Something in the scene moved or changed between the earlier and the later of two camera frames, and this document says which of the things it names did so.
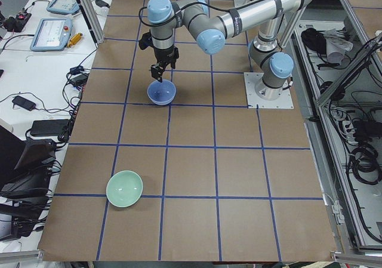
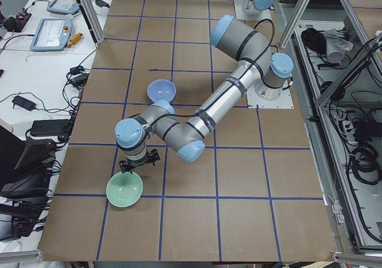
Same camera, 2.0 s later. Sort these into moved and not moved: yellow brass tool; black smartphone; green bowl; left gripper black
Moved: left gripper black
Not moved: yellow brass tool; green bowl; black smartphone
